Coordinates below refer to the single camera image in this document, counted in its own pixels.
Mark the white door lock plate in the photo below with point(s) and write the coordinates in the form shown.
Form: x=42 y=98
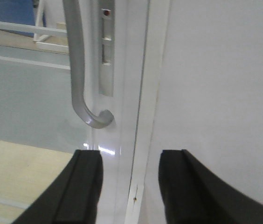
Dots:
x=106 y=31

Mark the grey curved door handle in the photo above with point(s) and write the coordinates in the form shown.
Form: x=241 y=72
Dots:
x=77 y=68

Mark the plywood base board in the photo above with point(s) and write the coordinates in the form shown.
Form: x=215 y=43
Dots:
x=25 y=172

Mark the white framed sliding glass door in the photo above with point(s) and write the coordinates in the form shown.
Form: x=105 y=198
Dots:
x=35 y=87

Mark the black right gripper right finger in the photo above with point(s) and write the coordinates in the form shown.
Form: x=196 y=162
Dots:
x=192 y=194

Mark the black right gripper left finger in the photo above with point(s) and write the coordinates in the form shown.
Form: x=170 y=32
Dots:
x=73 y=196

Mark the white wall panel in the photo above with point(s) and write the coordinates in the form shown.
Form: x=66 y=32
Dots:
x=209 y=97

